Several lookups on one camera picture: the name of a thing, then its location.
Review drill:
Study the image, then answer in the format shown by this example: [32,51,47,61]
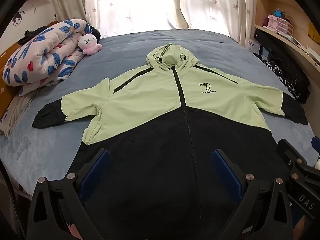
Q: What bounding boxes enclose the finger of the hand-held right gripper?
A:
[277,139,309,173]
[311,136,320,157]

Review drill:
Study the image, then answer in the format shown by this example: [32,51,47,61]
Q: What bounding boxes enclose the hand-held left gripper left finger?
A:
[26,149,111,240]

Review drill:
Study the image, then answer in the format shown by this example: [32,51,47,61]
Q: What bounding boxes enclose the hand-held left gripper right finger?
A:
[211,149,293,240]

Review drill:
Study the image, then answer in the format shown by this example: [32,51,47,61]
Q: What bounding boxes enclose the green and black hooded jacket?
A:
[32,43,308,240]

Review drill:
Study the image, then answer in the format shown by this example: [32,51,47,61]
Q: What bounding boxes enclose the black clothes pile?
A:
[254,29,311,104]

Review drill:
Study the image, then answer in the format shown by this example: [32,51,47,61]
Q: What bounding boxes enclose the black and white patterned cloth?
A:
[264,59,301,101]

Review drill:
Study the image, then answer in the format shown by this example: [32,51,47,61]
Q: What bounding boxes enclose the papers on desk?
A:
[284,33,320,64]

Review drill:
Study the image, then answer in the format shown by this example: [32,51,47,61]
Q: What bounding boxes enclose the beige pillow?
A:
[0,89,42,137]

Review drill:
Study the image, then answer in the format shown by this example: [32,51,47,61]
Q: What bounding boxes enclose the white cardboard box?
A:
[246,36,262,53]

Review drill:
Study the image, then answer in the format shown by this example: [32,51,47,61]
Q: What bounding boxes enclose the bed with blue-grey sheet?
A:
[0,29,320,200]

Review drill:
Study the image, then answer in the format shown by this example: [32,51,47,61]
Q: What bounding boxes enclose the pink drawer organizer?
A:
[267,14,293,36]

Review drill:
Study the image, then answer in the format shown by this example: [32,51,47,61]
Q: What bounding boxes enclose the pink cat plush toy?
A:
[77,33,103,56]

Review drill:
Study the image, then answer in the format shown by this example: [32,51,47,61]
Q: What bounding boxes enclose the floral quilt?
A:
[2,19,93,97]

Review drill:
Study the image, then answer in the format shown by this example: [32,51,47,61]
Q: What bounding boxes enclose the orange pillow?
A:
[0,41,23,118]

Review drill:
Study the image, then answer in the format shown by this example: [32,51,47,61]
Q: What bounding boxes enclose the black cable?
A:
[0,162,24,240]

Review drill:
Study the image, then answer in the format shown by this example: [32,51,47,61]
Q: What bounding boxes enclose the face wall sticker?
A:
[12,10,25,27]

